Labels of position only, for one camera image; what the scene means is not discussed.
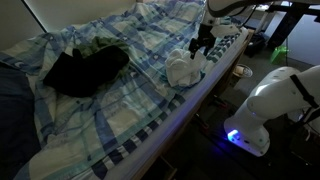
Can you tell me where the green garment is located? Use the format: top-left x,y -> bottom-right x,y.
76,36 -> 130,58

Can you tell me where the white waffle towel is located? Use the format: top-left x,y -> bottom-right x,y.
165,49 -> 206,87

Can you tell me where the black garment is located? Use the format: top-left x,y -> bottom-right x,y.
43,45 -> 129,98

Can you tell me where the blue plaid bed quilt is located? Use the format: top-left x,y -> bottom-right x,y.
0,0 -> 244,180

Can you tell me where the dark desk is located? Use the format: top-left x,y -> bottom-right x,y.
216,0 -> 320,51

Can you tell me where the dark blue pillow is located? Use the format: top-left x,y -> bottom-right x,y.
0,64 -> 40,180

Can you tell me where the green box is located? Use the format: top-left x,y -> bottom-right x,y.
270,45 -> 289,64

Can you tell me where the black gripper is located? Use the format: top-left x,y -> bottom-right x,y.
188,24 -> 216,59

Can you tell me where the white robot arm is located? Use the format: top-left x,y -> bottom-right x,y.
189,0 -> 320,157

